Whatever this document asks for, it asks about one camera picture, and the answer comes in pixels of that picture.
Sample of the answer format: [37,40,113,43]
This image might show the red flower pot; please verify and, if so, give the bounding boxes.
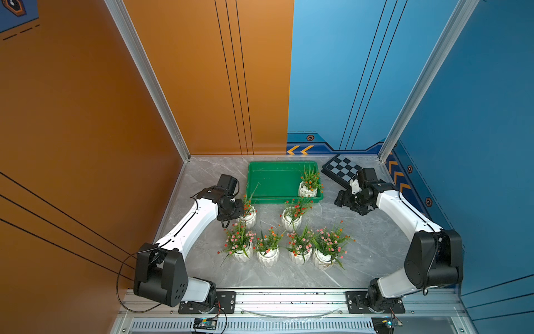
[281,197,314,232]
[239,189,257,229]
[287,225,314,265]

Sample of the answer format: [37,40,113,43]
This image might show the orange flower pot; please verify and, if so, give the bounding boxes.
[298,165,323,197]
[255,227,285,267]

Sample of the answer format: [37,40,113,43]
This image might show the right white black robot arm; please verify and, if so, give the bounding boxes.
[335,181,464,313]

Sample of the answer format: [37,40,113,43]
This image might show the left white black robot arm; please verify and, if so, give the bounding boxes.
[133,186,244,312]

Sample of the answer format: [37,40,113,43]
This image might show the green plastic storage tray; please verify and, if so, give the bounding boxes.
[246,161,318,205]

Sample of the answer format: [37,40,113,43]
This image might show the black white chessboard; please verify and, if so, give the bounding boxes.
[321,154,362,189]

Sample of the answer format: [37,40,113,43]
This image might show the pink flower pot front left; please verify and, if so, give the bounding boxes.
[218,221,256,263]

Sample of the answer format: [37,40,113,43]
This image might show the pink flower pot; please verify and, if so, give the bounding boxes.
[218,221,256,263]
[311,221,355,269]

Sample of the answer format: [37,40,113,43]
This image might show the pink flower pot front right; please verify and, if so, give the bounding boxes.
[311,221,355,269]

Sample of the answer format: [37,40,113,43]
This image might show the left green circuit board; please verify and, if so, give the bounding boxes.
[192,318,218,333]

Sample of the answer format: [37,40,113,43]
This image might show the green circuit board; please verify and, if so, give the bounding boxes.
[371,318,403,334]
[192,318,218,333]

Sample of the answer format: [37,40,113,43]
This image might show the right green circuit board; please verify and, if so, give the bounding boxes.
[371,318,403,334]

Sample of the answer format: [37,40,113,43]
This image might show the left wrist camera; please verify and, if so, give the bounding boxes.
[216,174,239,196]

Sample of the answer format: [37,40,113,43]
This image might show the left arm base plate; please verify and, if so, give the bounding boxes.
[178,290,236,315]

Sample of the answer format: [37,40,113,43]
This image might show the aluminium front rail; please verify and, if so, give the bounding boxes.
[118,287,468,318]

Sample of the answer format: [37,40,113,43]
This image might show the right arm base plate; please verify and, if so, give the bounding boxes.
[345,291,406,314]

